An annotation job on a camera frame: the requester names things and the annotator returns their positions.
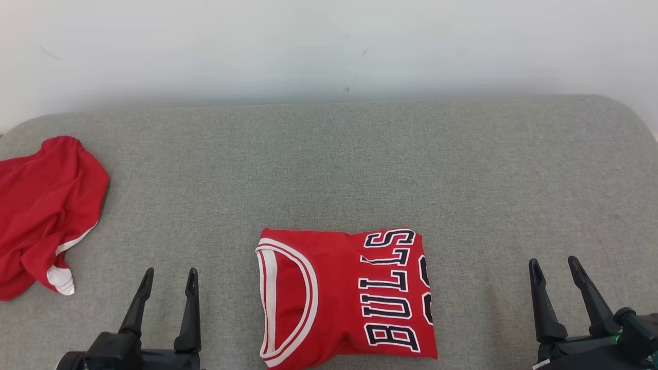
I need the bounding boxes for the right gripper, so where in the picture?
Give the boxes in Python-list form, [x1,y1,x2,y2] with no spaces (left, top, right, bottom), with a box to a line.
[528,256,658,370]

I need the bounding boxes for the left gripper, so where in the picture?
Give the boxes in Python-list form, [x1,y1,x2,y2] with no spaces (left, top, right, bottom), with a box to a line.
[56,267,202,370]

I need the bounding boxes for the red Bulls basketball shorts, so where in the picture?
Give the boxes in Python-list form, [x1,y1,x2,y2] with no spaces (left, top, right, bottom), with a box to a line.
[0,136,110,302]

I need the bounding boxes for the red Bulls basketball jersey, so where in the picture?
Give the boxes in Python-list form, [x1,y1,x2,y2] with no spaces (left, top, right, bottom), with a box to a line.
[255,228,438,369]

